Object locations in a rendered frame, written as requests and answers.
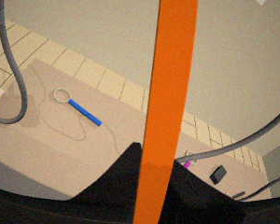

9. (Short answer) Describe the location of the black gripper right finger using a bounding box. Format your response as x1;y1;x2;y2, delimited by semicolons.
158;160;280;224

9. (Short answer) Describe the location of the grey ring with orange handle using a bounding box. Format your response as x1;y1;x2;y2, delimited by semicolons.
133;0;199;224

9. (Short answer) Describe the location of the dark grey rectangular block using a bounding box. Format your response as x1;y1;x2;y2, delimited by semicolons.
208;164;227;186

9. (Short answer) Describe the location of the purple flat bar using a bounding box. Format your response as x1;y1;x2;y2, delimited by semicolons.
184;150;197;169

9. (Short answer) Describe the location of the blue handle with thin white ring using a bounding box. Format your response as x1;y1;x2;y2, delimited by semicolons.
53;89;102;126

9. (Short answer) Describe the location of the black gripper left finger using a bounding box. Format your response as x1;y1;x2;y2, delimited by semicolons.
0;142;141;224

